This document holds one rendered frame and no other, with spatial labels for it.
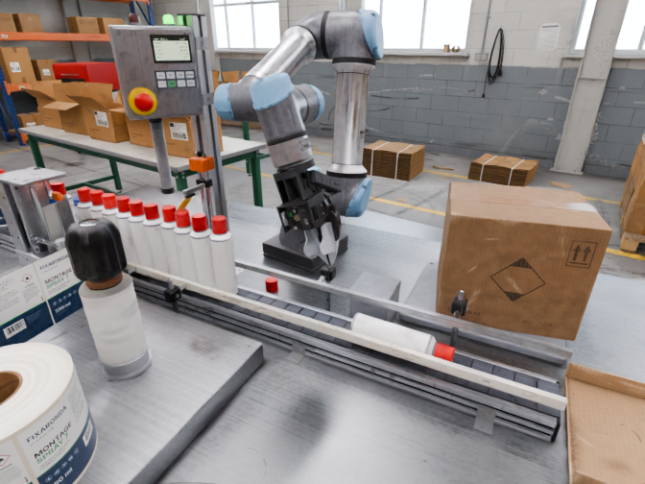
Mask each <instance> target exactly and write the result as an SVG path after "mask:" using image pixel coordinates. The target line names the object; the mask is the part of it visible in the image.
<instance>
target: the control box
mask: <svg viewBox="0 0 645 484"><path fill-rule="evenodd" d="M108 33H109V37H110V42H111V47H112V52H113V56H114V61H115V66H116V70H117V75H118V80H119V85H120V89H121V94H122V99H123V103H124V108H125V113H126V114H127V116H128V117H129V119H130V120H143V119H156V118H169V117H182V116H196V115H202V113H203V104H202V96H201V90H200V82H199V74H198V66H197V59H196V51H195V50H196V49H195V41H194V36H193V30H192V29H191V28H190V27H189V26H145V25H111V26H109V27H108ZM150 35H189V38H190V46H191V54H192V62H179V63H154V57H153V51H152V45H151V40H150ZM191 69H195V74H196V81H197V87H196V88H174V89H157V88H156V82H155V72H154V70H191ZM139 93H146V94H148V95H149V96H151V98H152V99H153V101H154V106H153V108H152V109H151V110H149V111H141V110H139V109H138V108H137V107H136V106H135V104H134V98H135V96H136V95H137V94H139Z"/></svg>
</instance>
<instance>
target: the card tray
mask: <svg viewBox="0 0 645 484"><path fill-rule="evenodd" d="M564 384H565V397H566V399H567V404H566V427H567V448H568V470H569V484H645V382H641V381H638V380H634V379H630V378H627V377H623V376H621V375H615V374H611V373H607V372H604V371H600V370H597V369H593V368H589V367H587V366H583V365H580V364H576V363H572V362H569V365H568V368H567V371H566V373H565V376H564Z"/></svg>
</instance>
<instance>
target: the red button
mask: <svg viewBox="0 0 645 484"><path fill-rule="evenodd" d="M134 104H135V106H136V107H137V108H138V109H139V110H141V111H149V110H151V109H152V108H153V106H154V101H153V99H152V98H151V96H149V95H148V94H146V93H139V94H137V95H136V96H135V98H134Z"/></svg>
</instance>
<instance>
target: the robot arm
mask: <svg viewBox="0 0 645 484"><path fill-rule="evenodd" d="M383 52H384V33H383V26H382V21H381V18H380V15H379V13H378V12H377V11H375V10H363V9H359V10H344V11H320V12H314V13H312V14H310V15H307V16H305V17H304V18H303V19H301V20H299V21H298V22H296V23H295V24H294V25H292V26H291V27H290V28H289V29H288V30H287V31H286V32H285V33H284V34H283V37H282V40H281V41H280V42H279V43H278V44H277V46H276V47H275V48H274V49H273V50H272V51H271V52H270V53H269V54H268V55H267V56H266V57H265V58H264V59H262V60H261V61H260V62H259V63H258V64H257V65H256V66H255V67H254V68H253V69H252V70H251V71H250V72H249V73H248V74H247V75H246V76H244V77H243V78H242V79H241V80H240V81H239V82H238V83H237V84H233V83H228V84H221V85H219V86H218V87H217V88H216V90H215V93H214V107H215V109H216V112H217V114H218V115H219V116H220V117H221V118H222V119H224V120H227V121H235V122H255V123H260V126H261V129H262V132H263V134H264V137H265V139H266V142H267V145H268V150H269V153H270V156H271V159H272V162H273V165H274V167H275V168H278V169H276V171H277V173H275V174H273V176H274V179H275V184H276V187H277V190H278V193H279V196H280V199H281V202H282V204H281V205H279V206H277V207H276V210H277V213H278V216H279V219H280V222H281V224H282V225H281V229H280V232H279V243H280V244H281V245H282V246H283V247H285V248H287V249H291V250H297V251H304V253H305V255H306V256H312V255H315V254H317V255H318V256H319V257H320V258H321V259H322V260H323V261H324V262H325V263H326V264H327V265H332V264H333V263H334V260H335V258H336V255H337V252H338V247H339V239H340V234H341V217H340V216H345V217H360V216H362V215H363V214H364V212H365V211H366V209H367V206H368V204H369V201H370V194H371V189H372V180H371V179H370V178H367V170H366V169H365V168H364V167H363V164H362V161H363V149H364V136H365V125H366V112H367V100H368V88H369V75H370V72H371V71H372V70H373V69H374V68H375V64H376V61H379V60H381V59H382V58H383ZM313 60H332V66H333V68H334V69H335V70H336V71H337V87H336V104H335V121H334V138H333V155H332V163H331V165H330V166H328V167H327V168H326V174H323V173H321V169H320V168H319V167H317V166H315V161H314V159H313V158H312V156H313V153H312V149H311V146H310V144H311V143H310V141H309V140H308V136H307V132H306V129H305V126H304V125H308V124H311V123H313V122H314V121H315V120H317V119H318V118H319V117H320V116H321V115H322V114H323V110H324V98H323V95H322V93H321V92H320V91H319V90H318V89H317V88H316V87H315V86H313V85H307V84H301V85H293V84H292V82H291V78H292V77H293V76H294V75H295V74H296V73H297V72H298V71H299V69H300V68H301V67H302V66H303V65H306V64H308V63H310V62H311V61H313ZM282 212H283V220H282V217H281V214H280V213H282Z"/></svg>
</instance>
